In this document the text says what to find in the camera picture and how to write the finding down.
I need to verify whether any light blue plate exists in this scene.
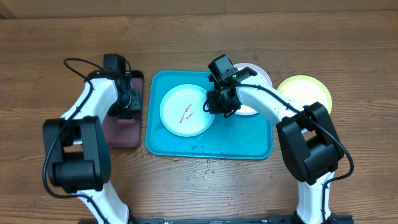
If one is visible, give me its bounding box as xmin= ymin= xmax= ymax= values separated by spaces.
xmin=159 ymin=84 xmax=215 ymax=137

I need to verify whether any yellow green plate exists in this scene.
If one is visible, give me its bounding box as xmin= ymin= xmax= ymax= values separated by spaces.
xmin=277 ymin=75 xmax=333 ymax=114

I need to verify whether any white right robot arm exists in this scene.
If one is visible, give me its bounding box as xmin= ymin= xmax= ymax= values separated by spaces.
xmin=203 ymin=55 xmax=349 ymax=223

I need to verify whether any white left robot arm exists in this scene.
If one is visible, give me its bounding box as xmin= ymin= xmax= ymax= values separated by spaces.
xmin=42 ymin=54 xmax=143 ymax=223

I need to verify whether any dark red water tray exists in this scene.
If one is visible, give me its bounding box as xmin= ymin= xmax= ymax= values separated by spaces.
xmin=102 ymin=70 xmax=144 ymax=148

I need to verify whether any teal plastic tray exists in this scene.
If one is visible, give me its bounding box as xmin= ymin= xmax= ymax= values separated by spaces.
xmin=146 ymin=70 xmax=273 ymax=159

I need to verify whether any pink white plate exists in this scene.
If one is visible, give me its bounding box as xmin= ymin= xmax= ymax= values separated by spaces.
xmin=234 ymin=63 xmax=272 ymax=116

